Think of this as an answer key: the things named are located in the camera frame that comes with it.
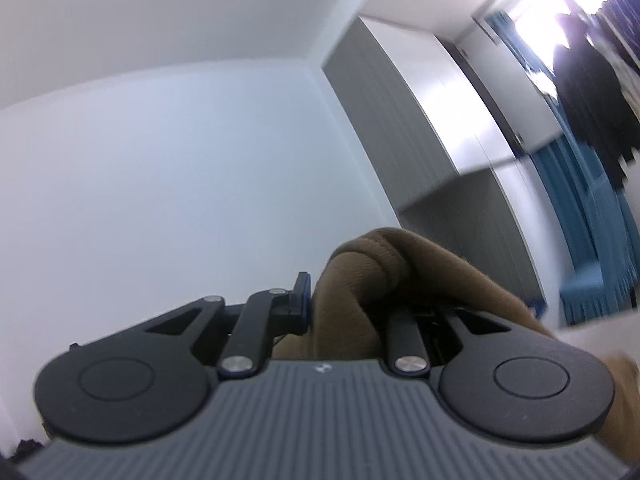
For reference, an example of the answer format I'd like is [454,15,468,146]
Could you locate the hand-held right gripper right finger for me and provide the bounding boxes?
[382,305,556,379]

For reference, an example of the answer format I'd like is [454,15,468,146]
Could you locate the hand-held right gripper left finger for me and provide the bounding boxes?
[80,272,314,380]

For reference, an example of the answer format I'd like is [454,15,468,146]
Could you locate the brown hoodie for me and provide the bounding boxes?
[272,227,640,463]

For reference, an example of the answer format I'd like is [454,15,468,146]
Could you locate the dark hanging clothes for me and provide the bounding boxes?
[551,0,640,192]

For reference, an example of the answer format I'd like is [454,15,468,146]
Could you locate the white bed sheet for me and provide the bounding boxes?
[547,309,640,362]

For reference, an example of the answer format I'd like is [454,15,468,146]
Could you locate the grey and white wardrobe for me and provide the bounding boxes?
[322,15,551,317]

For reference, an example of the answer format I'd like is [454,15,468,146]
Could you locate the blue curtain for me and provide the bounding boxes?
[484,9,640,327]

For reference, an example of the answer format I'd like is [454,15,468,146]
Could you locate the blue hanging garment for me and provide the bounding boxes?
[602,0,640,28]

